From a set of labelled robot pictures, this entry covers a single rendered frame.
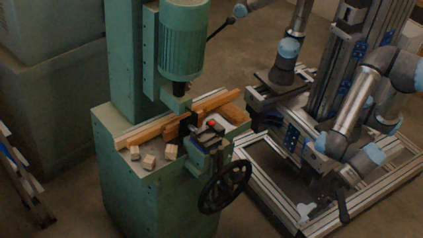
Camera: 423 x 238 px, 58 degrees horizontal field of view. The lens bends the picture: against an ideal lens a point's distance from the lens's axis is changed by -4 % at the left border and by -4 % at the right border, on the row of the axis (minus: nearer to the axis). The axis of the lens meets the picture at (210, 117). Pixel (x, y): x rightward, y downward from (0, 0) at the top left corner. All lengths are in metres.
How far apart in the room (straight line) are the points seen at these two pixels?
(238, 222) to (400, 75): 1.43
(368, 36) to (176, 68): 0.96
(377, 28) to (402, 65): 0.45
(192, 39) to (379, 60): 0.68
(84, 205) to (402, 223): 2.08
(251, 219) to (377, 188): 0.83
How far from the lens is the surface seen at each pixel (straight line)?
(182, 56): 1.42
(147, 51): 1.59
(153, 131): 1.66
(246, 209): 2.60
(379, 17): 1.93
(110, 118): 1.93
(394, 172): 2.92
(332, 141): 1.43
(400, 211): 3.01
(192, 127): 1.65
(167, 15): 1.37
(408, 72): 1.54
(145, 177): 1.55
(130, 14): 1.54
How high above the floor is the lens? 2.09
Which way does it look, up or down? 42 degrees down
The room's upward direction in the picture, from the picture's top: 8 degrees clockwise
